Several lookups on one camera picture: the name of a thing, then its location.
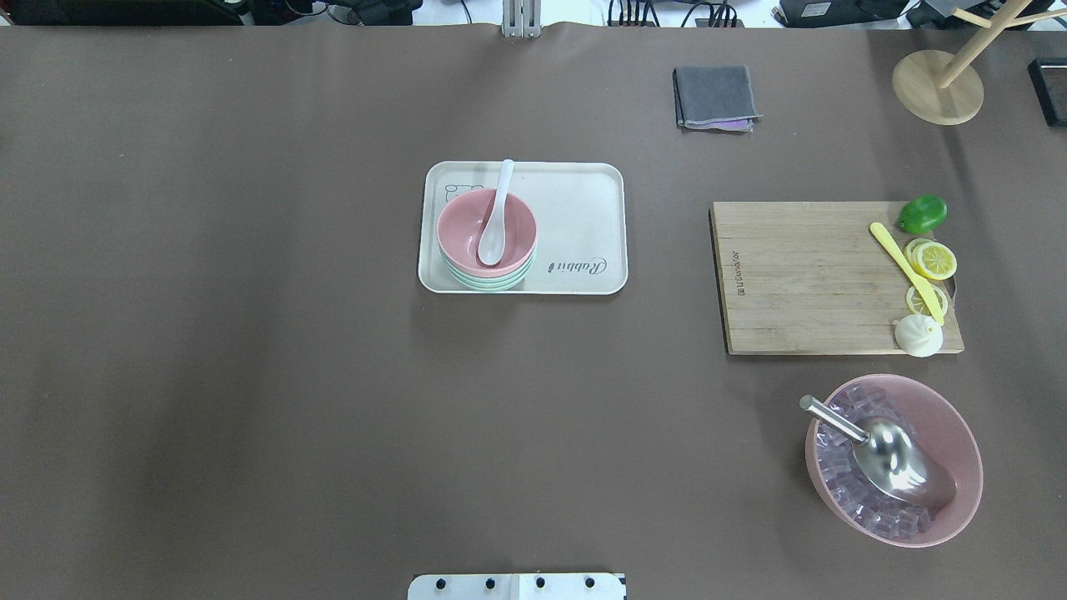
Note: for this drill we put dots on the white ceramic spoon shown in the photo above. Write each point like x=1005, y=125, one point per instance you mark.
x=493, y=238

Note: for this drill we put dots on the small pink bowl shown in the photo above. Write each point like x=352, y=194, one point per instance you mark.
x=461, y=225

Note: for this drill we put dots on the large pink ice bowl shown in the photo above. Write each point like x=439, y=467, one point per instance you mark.
x=931, y=421

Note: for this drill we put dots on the stacked green bowls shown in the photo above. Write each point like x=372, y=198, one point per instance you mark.
x=493, y=284

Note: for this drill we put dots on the cream rabbit tray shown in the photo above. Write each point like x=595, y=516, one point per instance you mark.
x=580, y=208

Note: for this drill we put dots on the wooden cutting board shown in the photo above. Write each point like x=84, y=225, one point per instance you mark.
x=807, y=278

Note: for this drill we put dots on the grey folded cloth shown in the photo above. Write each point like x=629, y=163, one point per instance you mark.
x=714, y=98

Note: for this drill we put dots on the white garlic bulb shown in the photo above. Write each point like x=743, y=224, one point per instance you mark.
x=918, y=335

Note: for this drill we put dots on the metal ice scoop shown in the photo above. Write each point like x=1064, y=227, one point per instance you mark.
x=889, y=458

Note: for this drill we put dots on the yellow plastic knife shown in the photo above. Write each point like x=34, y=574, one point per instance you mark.
x=924, y=288

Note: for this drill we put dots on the lemon slices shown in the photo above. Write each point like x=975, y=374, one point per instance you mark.
x=931, y=260

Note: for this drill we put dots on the green lime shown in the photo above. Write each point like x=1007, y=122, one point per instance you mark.
x=922, y=215

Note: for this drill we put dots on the wooden mug tree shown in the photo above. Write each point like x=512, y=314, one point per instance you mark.
x=942, y=87

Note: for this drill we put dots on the aluminium frame post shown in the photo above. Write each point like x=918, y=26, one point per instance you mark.
x=521, y=18

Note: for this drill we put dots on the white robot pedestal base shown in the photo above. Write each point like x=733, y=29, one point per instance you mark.
x=540, y=585

